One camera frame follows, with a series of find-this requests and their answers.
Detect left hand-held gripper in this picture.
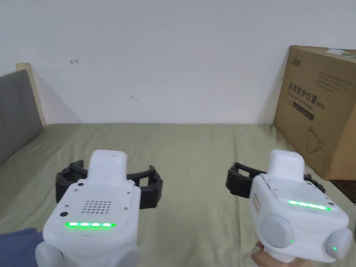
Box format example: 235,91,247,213
35,150,164,267

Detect grey padded headboard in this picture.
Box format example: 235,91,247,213
0,63,47,167

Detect blue garment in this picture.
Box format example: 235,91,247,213
0,228,43,267

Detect brown cardboard carton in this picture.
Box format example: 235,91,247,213
273,46,356,181

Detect person's right hand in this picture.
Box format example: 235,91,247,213
251,241,273,267

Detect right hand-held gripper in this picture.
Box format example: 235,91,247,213
225,149,356,267

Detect bed with pale green sheet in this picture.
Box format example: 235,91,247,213
0,123,356,267

